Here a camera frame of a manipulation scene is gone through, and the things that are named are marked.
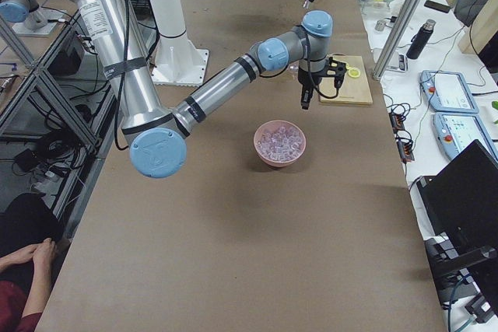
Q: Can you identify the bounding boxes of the pink bowl of ice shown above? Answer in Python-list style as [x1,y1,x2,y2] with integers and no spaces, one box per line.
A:
[254,120,307,168]

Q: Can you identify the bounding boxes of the black water bottle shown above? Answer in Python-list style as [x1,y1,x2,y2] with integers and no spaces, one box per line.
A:
[406,19,436,60]

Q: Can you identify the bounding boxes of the seated person's hands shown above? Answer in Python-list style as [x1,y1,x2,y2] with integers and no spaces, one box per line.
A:
[2,238,57,274]

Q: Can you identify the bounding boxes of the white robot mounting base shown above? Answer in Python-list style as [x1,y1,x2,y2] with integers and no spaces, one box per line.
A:
[152,35,209,86]

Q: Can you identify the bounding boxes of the wooden cutting board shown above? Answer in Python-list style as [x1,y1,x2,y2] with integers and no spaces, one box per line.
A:
[318,54,373,105]

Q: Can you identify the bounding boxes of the teach pendant tablet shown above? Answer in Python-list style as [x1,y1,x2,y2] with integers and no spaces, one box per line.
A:
[419,70,479,114]
[433,112,497,160]

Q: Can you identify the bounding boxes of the aluminium frame post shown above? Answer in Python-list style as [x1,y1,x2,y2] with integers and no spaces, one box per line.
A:
[373,0,419,81]

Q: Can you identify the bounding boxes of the black laptop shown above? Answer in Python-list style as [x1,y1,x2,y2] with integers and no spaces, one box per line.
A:
[417,140,497,253]

